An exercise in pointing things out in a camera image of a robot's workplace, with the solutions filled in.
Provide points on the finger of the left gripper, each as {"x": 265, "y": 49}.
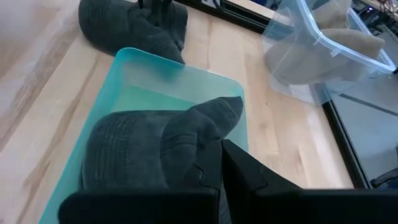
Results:
{"x": 141, "y": 3}
{"x": 162, "y": 3}

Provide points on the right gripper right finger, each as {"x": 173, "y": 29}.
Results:
{"x": 280, "y": 208}

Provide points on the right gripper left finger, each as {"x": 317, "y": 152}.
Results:
{"x": 140, "y": 208}

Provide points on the dark gray baseball cap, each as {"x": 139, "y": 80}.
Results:
{"x": 130, "y": 149}
{"x": 124, "y": 28}

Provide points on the teal plastic bin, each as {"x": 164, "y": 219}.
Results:
{"x": 149, "y": 87}

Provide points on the clear plastic bin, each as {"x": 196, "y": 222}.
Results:
{"x": 289, "y": 90}

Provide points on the beige baseball cap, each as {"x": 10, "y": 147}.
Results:
{"x": 342, "y": 43}

